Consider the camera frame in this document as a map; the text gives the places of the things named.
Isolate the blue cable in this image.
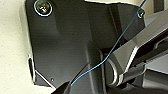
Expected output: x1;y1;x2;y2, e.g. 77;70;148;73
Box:
69;0;149;88

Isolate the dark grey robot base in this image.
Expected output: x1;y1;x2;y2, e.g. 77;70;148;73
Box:
24;0;149;94

